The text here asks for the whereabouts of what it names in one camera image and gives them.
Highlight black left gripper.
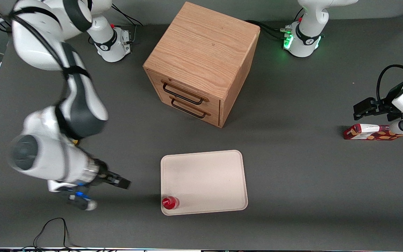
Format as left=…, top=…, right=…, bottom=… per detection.
left=354, top=82, right=403, bottom=122

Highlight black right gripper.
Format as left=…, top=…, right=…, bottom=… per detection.
left=93, top=159, right=132, bottom=190

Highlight red coke bottle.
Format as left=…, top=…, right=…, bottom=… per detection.
left=162, top=196, right=180, bottom=210

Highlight beige plastic tray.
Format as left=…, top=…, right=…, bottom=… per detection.
left=161, top=150, right=248, bottom=216

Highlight red snack box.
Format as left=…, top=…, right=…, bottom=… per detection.
left=343, top=124, right=403, bottom=141

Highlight wooden drawer cabinet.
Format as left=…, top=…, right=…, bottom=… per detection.
left=143, top=1, right=261, bottom=128

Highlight black left wrist cable loop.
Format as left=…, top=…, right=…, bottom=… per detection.
left=376, top=64, right=403, bottom=103

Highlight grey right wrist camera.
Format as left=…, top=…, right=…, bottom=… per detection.
left=48, top=180, right=98, bottom=211

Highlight thin black looped table cable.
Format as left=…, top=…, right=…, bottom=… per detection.
left=33, top=217, right=83, bottom=251

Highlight long black drawer handle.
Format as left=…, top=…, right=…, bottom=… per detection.
left=162, top=82, right=205, bottom=105

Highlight black left arm base cables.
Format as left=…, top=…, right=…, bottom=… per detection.
left=245, top=20, right=293, bottom=40

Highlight black arm base cables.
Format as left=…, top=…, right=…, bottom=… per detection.
left=111, top=3, right=144, bottom=44
left=245, top=20, right=293, bottom=40

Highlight black cable along right arm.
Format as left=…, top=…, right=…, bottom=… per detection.
left=9, top=7, right=92, bottom=140

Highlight black right arm base cables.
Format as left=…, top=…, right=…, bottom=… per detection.
left=111, top=3, right=144, bottom=44

